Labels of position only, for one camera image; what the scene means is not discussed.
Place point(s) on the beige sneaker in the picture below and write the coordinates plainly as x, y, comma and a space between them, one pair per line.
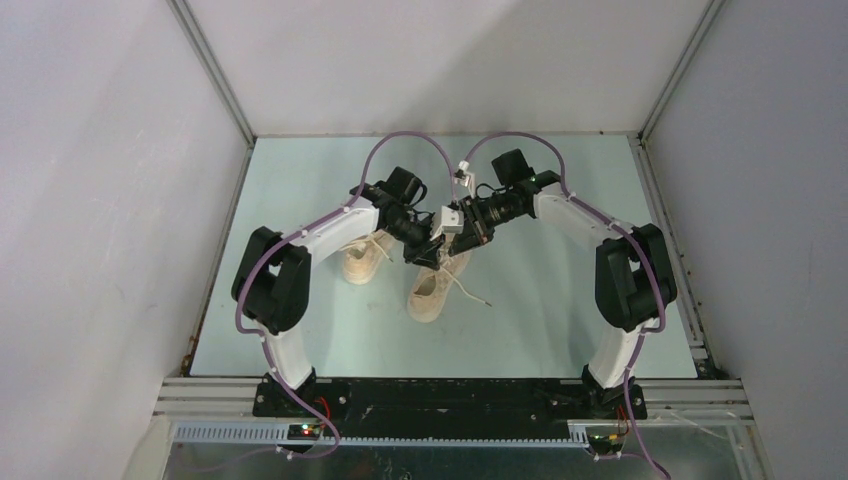
363, 256
431, 288

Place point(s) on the aluminium frame rail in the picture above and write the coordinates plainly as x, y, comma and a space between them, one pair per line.
256, 411

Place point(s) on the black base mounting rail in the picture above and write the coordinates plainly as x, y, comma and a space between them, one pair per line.
466, 409

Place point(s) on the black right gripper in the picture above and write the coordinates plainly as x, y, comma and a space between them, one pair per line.
472, 211

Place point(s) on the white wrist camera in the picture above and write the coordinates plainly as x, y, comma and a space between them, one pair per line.
447, 220
464, 177

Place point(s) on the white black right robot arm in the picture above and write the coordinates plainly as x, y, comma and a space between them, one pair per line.
633, 280

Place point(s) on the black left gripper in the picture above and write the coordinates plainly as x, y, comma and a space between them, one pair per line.
428, 221

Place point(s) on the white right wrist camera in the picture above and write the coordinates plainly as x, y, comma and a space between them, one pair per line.
464, 177

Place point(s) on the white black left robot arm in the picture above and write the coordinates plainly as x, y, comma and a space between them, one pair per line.
272, 284

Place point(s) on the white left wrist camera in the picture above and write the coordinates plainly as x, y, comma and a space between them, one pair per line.
447, 220

